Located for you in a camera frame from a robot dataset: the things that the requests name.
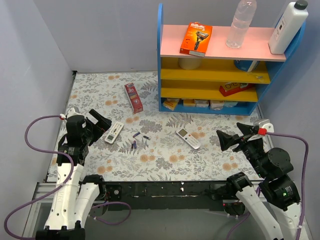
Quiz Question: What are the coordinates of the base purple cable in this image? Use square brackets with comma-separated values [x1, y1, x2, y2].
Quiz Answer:
[87, 201, 132, 226]

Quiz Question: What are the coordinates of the clear plastic water bottle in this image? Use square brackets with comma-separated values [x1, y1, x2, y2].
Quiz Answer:
[225, 0, 257, 49]

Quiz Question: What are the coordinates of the red toothpaste box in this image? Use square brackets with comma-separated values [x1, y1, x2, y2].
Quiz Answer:
[124, 83, 143, 114]

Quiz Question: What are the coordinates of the floral table mat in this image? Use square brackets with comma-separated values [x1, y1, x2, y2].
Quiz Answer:
[67, 72, 260, 182]

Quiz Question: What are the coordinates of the white bottle black cap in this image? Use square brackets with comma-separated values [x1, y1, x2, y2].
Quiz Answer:
[268, 0, 309, 55]

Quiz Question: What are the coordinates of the yellow orange box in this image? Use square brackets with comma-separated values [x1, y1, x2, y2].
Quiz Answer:
[163, 98, 180, 111]

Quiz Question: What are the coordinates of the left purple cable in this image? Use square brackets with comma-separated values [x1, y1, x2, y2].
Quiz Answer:
[3, 114, 75, 237]

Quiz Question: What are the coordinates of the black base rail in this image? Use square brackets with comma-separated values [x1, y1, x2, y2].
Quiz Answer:
[104, 180, 247, 217]

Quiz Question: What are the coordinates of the white remote control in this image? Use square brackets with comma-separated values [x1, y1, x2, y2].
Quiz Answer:
[104, 121, 124, 144]
[176, 128, 201, 150]

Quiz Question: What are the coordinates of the orange razor box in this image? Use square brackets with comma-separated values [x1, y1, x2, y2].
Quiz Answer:
[179, 22, 213, 57]

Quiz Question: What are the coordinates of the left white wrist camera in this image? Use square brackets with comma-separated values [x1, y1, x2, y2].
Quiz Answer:
[65, 107, 81, 119]

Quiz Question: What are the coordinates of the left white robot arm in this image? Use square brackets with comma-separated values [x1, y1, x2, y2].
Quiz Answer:
[35, 108, 112, 240]

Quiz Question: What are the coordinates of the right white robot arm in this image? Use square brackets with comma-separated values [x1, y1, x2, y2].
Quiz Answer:
[213, 119, 308, 240]

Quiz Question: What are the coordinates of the blue yellow pink shelf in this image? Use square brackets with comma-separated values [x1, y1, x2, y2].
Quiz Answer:
[157, 4, 306, 116]

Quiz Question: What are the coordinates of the white cup on shelf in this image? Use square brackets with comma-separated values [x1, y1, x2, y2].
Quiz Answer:
[178, 58, 202, 70]

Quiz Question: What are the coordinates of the red box on shelf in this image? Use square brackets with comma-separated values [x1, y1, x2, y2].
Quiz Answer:
[219, 82, 255, 97]

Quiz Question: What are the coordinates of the blue white container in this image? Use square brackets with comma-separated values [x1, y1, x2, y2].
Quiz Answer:
[233, 60, 260, 72]

